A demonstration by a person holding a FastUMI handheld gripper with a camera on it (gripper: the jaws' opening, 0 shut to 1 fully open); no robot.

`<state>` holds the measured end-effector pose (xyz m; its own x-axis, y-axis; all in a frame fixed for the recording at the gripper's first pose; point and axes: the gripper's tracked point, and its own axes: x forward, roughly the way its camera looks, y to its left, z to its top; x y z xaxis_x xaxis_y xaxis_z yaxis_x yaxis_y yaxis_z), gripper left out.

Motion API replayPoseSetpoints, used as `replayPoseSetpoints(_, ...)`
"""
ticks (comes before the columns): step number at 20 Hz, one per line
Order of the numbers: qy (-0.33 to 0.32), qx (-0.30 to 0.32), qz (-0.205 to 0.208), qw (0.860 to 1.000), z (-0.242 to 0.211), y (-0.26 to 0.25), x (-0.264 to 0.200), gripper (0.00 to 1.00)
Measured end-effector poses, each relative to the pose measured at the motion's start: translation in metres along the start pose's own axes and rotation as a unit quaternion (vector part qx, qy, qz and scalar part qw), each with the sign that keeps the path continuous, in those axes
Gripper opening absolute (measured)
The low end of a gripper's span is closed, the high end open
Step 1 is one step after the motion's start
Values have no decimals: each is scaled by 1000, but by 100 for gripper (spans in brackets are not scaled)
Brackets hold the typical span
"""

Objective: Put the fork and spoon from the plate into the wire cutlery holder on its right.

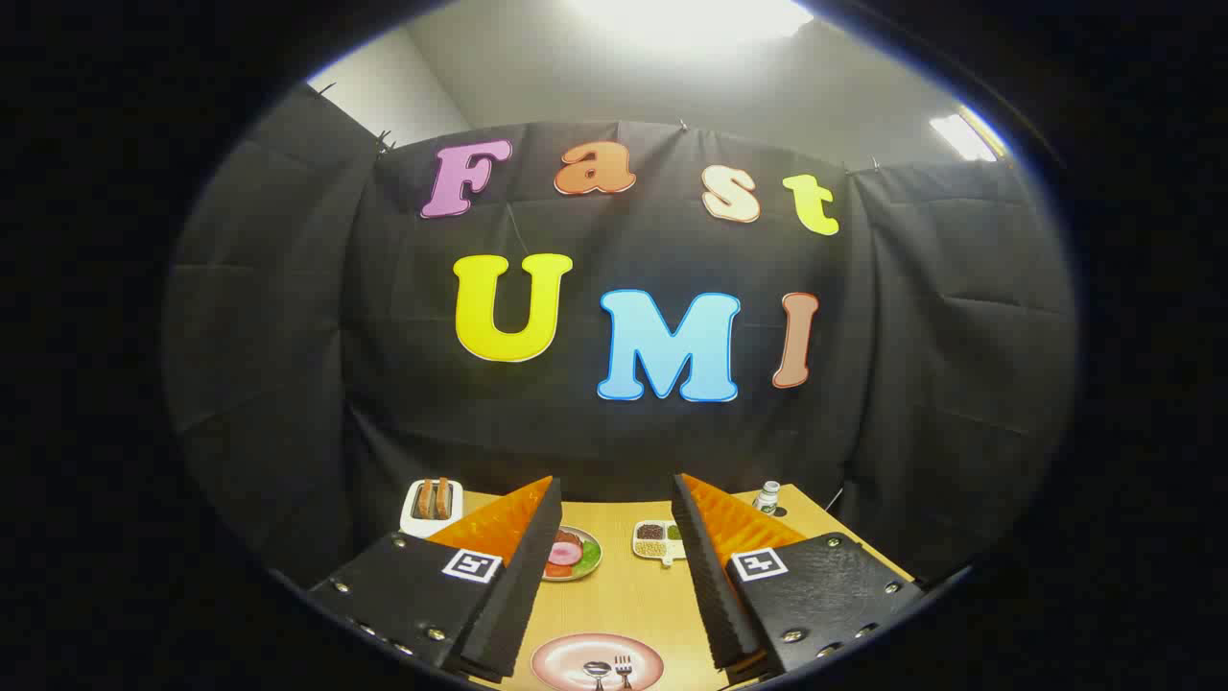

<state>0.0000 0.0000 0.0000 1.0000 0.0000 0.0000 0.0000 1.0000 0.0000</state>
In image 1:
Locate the white food plate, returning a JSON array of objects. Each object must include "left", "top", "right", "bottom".
[{"left": 542, "top": 526, "right": 603, "bottom": 583}]

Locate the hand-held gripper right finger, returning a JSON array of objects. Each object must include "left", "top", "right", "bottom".
[{"left": 670, "top": 472, "right": 927, "bottom": 684}]

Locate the white divided bean dish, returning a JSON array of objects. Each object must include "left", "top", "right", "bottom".
[{"left": 631, "top": 519, "right": 687, "bottom": 567}]

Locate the small ceiling light panel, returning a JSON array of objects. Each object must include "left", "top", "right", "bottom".
[{"left": 929, "top": 110, "right": 1006, "bottom": 162}]

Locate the pink round plate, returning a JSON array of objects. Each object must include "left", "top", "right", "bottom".
[{"left": 531, "top": 632, "right": 665, "bottom": 691}]

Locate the white toaster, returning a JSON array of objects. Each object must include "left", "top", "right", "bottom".
[{"left": 400, "top": 478, "right": 464, "bottom": 538}]

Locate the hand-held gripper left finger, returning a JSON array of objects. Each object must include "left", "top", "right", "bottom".
[{"left": 307, "top": 474, "right": 564, "bottom": 684}]

